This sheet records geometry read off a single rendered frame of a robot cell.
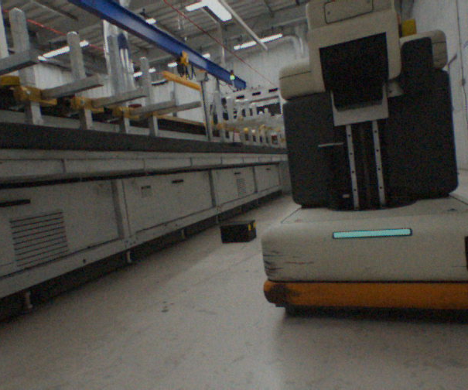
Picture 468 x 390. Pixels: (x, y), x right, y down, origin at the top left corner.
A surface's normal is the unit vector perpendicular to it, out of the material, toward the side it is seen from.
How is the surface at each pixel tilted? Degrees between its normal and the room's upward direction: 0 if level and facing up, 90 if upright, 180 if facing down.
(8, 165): 90
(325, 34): 98
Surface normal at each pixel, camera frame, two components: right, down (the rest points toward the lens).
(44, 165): 0.93, -0.10
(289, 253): -0.37, 0.11
